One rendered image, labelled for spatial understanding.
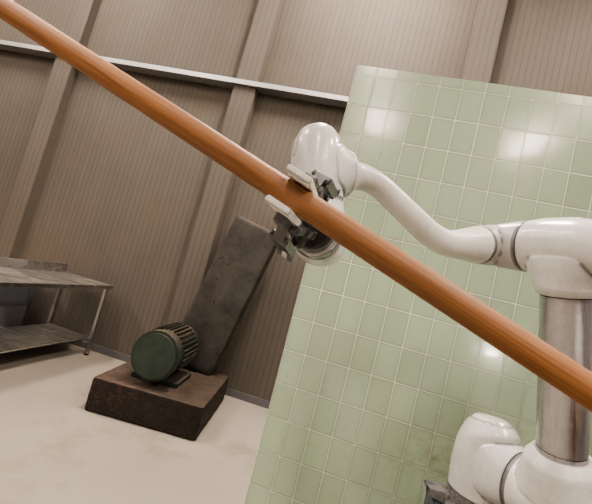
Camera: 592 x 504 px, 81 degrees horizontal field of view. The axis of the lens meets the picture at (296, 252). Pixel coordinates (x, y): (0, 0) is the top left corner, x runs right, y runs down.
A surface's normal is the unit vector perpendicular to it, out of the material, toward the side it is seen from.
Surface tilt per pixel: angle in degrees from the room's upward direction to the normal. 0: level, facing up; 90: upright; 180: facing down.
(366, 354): 90
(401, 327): 90
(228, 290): 90
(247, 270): 90
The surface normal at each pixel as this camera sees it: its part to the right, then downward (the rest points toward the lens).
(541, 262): -0.91, 0.13
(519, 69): -0.14, -0.11
